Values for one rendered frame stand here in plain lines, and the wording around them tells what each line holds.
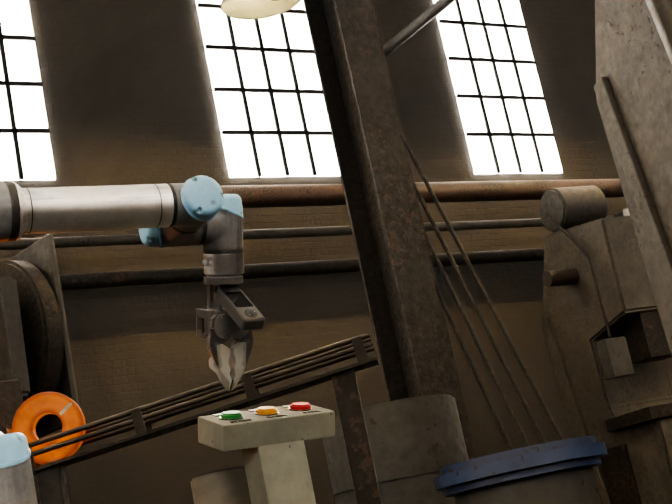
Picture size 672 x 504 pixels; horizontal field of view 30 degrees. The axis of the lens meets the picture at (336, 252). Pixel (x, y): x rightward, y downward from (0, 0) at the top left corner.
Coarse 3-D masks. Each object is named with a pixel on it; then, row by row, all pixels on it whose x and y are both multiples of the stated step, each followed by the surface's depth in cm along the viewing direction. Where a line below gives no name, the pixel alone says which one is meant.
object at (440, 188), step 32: (448, 0) 1075; (416, 32) 1127; (224, 192) 968; (256, 192) 983; (288, 192) 998; (320, 192) 1014; (448, 192) 1082; (480, 192) 1101; (512, 192) 1121; (544, 192) 1141; (608, 192) 1184; (480, 224) 1122; (512, 224) 1142; (480, 256) 1134; (512, 256) 1154; (64, 288) 928
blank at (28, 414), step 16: (32, 400) 271; (48, 400) 271; (64, 400) 271; (16, 416) 270; (32, 416) 270; (64, 416) 270; (80, 416) 270; (16, 432) 269; (32, 432) 269; (80, 432) 269; (32, 448) 268; (64, 448) 268
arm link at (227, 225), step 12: (228, 204) 230; (240, 204) 233; (216, 216) 230; (228, 216) 230; (240, 216) 232; (216, 228) 229; (228, 228) 230; (240, 228) 232; (216, 240) 230; (228, 240) 231; (240, 240) 232; (204, 252) 233; (216, 252) 231; (228, 252) 231; (240, 252) 232
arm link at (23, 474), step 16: (0, 448) 186; (16, 448) 188; (0, 464) 185; (16, 464) 187; (0, 480) 185; (16, 480) 186; (32, 480) 189; (0, 496) 184; (16, 496) 185; (32, 496) 188
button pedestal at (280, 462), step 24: (288, 408) 243; (312, 408) 242; (216, 432) 229; (240, 432) 229; (264, 432) 232; (288, 432) 234; (312, 432) 237; (264, 456) 231; (288, 456) 233; (264, 480) 230; (288, 480) 232
